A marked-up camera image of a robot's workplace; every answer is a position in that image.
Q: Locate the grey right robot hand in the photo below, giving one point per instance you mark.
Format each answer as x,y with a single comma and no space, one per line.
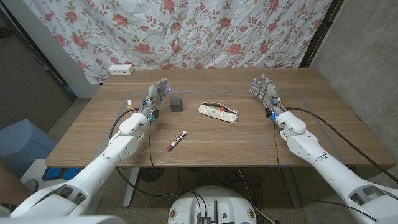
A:
267,93

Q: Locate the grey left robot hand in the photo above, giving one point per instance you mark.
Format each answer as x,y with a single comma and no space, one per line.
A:
154,98

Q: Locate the white patterned pen bag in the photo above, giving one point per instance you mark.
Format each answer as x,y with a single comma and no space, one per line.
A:
217,115

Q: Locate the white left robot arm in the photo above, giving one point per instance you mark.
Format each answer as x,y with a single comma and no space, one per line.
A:
118,149

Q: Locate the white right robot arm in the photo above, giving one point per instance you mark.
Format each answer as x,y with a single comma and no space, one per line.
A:
311,149

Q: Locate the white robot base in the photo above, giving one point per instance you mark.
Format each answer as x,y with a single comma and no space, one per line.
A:
186,205

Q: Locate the dark grey block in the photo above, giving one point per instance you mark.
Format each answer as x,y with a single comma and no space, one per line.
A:
176,105

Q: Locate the red and white pen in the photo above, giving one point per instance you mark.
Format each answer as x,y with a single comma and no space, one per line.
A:
176,141

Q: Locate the white power strip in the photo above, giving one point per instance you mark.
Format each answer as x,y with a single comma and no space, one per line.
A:
121,69

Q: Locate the floral backdrop cloth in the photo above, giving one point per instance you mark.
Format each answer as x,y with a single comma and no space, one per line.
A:
186,31

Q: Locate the black round disc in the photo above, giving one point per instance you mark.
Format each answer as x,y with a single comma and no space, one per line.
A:
151,175

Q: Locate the black backdrop stand pole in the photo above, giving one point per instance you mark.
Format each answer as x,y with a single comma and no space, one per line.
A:
322,31

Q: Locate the white table leg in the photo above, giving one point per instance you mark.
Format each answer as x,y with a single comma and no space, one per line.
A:
130,189

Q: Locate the grey table leg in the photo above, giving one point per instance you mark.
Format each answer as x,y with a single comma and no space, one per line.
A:
292,189

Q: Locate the blue pad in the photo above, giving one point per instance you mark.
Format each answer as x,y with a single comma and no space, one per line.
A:
72,173
52,173

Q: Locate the black antenna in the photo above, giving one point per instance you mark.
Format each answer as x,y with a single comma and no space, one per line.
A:
215,211

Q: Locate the black mini computer box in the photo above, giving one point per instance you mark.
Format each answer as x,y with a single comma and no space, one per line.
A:
203,220

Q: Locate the blue-grey bin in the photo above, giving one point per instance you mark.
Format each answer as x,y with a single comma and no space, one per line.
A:
21,143

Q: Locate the white robot torso edge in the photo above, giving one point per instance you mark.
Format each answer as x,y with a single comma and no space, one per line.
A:
62,220

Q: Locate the person leg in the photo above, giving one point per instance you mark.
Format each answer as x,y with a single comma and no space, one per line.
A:
12,183

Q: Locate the black frame bar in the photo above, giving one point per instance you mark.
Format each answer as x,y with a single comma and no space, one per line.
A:
46,63

